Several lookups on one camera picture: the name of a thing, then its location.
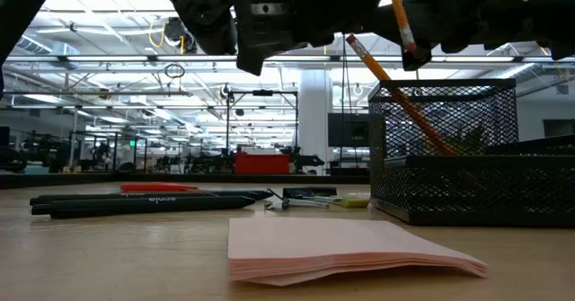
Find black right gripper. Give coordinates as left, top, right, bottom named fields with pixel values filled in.
left=371, top=0, right=557, bottom=72

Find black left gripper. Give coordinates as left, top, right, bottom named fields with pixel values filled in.
left=233, top=0, right=394, bottom=75

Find orange pencil with eraser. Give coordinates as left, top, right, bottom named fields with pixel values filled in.
left=344, top=33, right=456, bottom=157
left=386, top=0, right=418, bottom=54

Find black mesh desk organizer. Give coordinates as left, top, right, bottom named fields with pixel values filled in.
left=367, top=78, right=575, bottom=228

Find black binder clip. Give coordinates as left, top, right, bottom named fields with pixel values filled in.
left=264, top=187, right=292, bottom=211
left=282, top=186, right=338, bottom=199

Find pink sticky note pad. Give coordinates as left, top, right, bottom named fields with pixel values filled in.
left=226, top=217, right=490, bottom=288

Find red-handled scissors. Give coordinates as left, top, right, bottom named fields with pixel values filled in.
left=119, top=181, right=200, bottom=193

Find black ballpoint pen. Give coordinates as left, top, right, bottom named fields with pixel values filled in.
left=29, top=192, right=226, bottom=206
left=152, top=189, right=274, bottom=202
left=31, top=195, right=257, bottom=220

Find black ceiling-hung device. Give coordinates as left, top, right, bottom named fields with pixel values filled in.
left=163, top=16, right=199, bottom=55

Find red storage crate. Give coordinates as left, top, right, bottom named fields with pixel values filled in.
left=233, top=153, right=291, bottom=175

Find black wall monitor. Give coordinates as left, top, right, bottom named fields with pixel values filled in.
left=327, top=112, right=371, bottom=148

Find distant black rig frame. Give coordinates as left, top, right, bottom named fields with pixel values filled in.
left=226, top=89, right=299, bottom=158

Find black aluminium table frame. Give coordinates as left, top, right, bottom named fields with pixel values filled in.
left=0, top=172, right=372, bottom=190

